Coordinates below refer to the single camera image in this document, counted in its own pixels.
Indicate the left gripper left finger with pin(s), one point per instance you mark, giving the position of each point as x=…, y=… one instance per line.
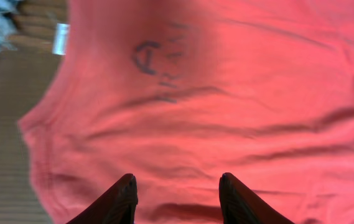
x=116, y=206

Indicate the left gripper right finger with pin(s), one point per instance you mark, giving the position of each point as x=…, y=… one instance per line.
x=240, y=205

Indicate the red t-shirt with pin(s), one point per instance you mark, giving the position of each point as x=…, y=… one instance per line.
x=179, y=92

